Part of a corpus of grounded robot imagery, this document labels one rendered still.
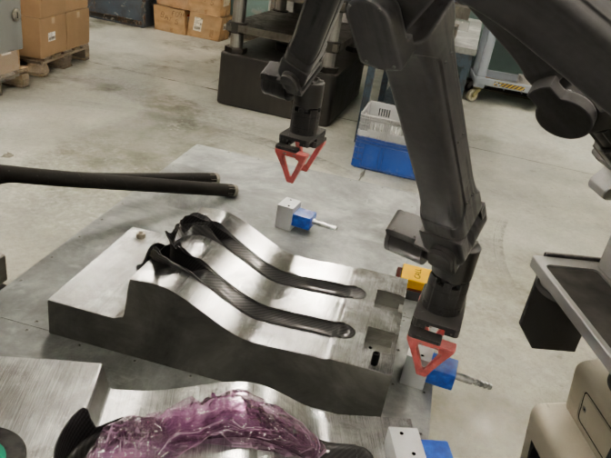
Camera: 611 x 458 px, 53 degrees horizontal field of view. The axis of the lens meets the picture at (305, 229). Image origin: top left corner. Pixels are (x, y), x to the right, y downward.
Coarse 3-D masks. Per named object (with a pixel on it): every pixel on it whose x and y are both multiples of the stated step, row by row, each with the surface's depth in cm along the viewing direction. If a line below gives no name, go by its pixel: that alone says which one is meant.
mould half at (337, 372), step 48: (144, 240) 108; (192, 240) 95; (240, 240) 101; (96, 288) 93; (144, 288) 84; (192, 288) 85; (240, 288) 92; (288, 288) 96; (384, 288) 99; (96, 336) 89; (144, 336) 87; (192, 336) 85; (240, 336) 83; (288, 336) 85; (288, 384) 85; (336, 384) 83; (384, 384) 81
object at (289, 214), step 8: (288, 200) 133; (296, 200) 134; (280, 208) 131; (288, 208) 130; (296, 208) 132; (280, 216) 132; (288, 216) 131; (296, 216) 130; (304, 216) 130; (312, 216) 131; (280, 224) 132; (288, 224) 132; (296, 224) 131; (304, 224) 131; (312, 224) 132; (320, 224) 131; (328, 224) 130
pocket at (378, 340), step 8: (368, 328) 89; (376, 328) 89; (368, 336) 90; (376, 336) 90; (384, 336) 89; (392, 336) 89; (368, 344) 90; (376, 344) 90; (384, 344) 90; (392, 344) 89; (384, 352) 89; (392, 352) 87
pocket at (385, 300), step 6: (378, 294) 99; (384, 294) 99; (390, 294) 99; (396, 294) 98; (378, 300) 100; (384, 300) 99; (390, 300) 99; (396, 300) 99; (402, 300) 98; (378, 306) 99; (384, 306) 100; (390, 306) 100; (396, 306) 99; (402, 306) 98; (396, 312) 99
